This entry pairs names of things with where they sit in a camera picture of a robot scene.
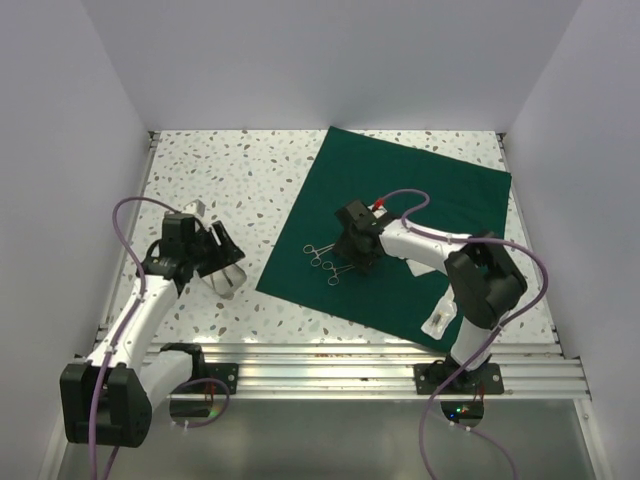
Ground silver forceps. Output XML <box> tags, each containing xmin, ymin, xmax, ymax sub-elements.
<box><xmin>303</xmin><ymin>243</ymin><xmax>334</xmax><ymax>267</ymax></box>
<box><xmin>321</xmin><ymin>261</ymin><xmax>355</xmax><ymax>286</ymax></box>

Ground stainless steel instrument tray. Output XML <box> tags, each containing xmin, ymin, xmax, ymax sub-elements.
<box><xmin>203</xmin><ymin>264</ymin><xmax>247</xmax><ymax>299</ymax></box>

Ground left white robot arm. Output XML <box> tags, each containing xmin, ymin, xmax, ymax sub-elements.
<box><xmin>60</xmin><ymin>213</ymin><xmax>245</xmax><ymax>448</ymax></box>

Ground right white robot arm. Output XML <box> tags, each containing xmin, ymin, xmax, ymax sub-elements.
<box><xmin>332</xmin><ymin>200</ymin><xmax>527</xmax><ymax>393</ymax></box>

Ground green surgical drape cloth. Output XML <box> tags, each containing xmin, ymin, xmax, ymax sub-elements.
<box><xmin>256</xmin><ymin>128</ymin><xmax>511</xmax><ymax>351</ymax></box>

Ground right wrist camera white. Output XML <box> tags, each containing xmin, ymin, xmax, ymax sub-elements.
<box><xmin>369</xmin><ymin>199</ymin><xmax>396</xmax><ymax>223</ymax></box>

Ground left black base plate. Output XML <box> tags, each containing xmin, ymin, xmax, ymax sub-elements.
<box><xmin>172</xmin><ymin>363</ymin><xmax>239</xmax><ymax>397</ymax></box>

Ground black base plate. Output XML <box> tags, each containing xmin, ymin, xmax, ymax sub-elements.
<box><xmin>413</xmin><ymin>357</ymin><xmax>505</xmax><ymax>396</ymax></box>
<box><xmin>172</xmin><ymin>363</ymin><xmax>239</xmax><ymax>397</ymax></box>

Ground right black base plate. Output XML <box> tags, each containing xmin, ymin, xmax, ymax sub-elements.
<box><xmin>413</xmin><ymin>357</ymin><xmax>505</xmax><ymax>396</ymax></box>

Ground aluminium frame rail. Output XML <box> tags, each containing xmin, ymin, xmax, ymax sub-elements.
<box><xmin>62</xmin><ymin>339</ymin><xmax>591</xmax><ymax>401</ymax></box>

